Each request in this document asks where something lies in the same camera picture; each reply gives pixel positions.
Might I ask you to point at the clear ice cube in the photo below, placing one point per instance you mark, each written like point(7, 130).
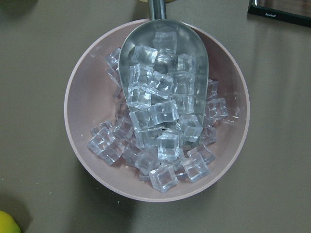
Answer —
point(106, 146)
point(168, 146)
point(163, 178)
point(195, 167)

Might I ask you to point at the metal ice scoop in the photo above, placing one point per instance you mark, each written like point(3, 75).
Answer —
point(188, 42)

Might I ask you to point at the black picture frame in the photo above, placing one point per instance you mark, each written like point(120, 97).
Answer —
point(291, 11)

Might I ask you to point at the clear ice cube right front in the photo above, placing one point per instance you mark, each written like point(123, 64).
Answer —
point(195, 167)

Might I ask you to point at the yellow lemon lower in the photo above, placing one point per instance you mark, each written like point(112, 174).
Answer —
point(8, 224)

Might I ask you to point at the clear ice cube centre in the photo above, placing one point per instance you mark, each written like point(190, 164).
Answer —
point(168, 146)

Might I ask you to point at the pink bowl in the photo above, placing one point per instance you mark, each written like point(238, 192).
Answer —
point(89, 101)

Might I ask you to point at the clear ice cube left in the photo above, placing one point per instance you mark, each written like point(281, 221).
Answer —
point(106, 146)

